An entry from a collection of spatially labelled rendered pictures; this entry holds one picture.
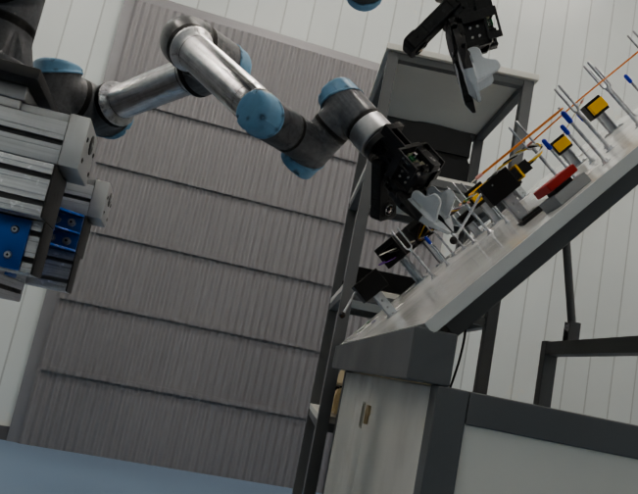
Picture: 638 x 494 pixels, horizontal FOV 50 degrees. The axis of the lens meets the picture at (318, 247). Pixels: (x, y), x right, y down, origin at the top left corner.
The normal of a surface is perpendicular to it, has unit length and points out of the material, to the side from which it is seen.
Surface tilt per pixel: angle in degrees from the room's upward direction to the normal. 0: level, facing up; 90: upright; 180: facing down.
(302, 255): 90
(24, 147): 90
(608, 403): 90
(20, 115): 90
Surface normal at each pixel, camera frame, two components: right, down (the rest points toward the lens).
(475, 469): 0.06, -0.16
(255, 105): -0.58, -0.26
